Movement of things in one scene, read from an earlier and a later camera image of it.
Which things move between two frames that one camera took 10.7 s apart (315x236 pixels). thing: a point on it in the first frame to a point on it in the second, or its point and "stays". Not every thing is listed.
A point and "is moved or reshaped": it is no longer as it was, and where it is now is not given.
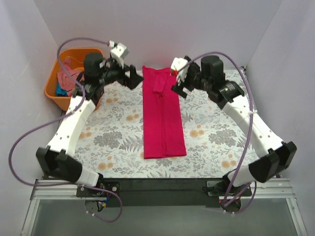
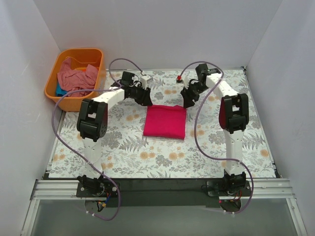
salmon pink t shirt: [67, 76] stays
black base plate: [173, 192] stays
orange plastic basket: [77, 62] stays
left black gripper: [127, 77] to [141, 94]
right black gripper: [185, 85] to [189, 92]
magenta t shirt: [163, 128] is moved or reshaped
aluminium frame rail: [42, 190] stays
